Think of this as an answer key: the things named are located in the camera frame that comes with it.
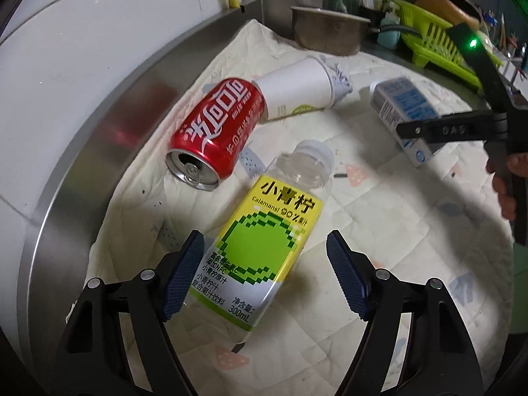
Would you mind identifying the blue white milk carton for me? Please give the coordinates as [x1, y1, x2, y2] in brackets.
[370, 77, 443, 167]

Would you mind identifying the white paper cup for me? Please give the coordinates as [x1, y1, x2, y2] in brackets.
[253, 56, 335, 122]

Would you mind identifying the lime juice plastic bottle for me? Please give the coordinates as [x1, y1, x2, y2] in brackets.
[190, 140, 334, 335]

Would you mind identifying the red cola can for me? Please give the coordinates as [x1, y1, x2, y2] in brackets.
[166, 78, 265, 191]

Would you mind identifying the person's right hand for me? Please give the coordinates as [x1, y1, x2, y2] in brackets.
[486, 153, 528, 222]

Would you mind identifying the lime green dish rack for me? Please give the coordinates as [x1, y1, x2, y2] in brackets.
[383, 0, 482, 95]

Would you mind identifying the white quilted mat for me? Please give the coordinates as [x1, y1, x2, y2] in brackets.
[65, 19, 515, 396]

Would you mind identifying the brown upturned bowl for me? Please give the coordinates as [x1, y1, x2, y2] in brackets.
[414, 0, 480, 31]

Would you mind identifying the metal pot with lid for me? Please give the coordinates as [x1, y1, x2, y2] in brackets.
[291, 6, 380, 56]

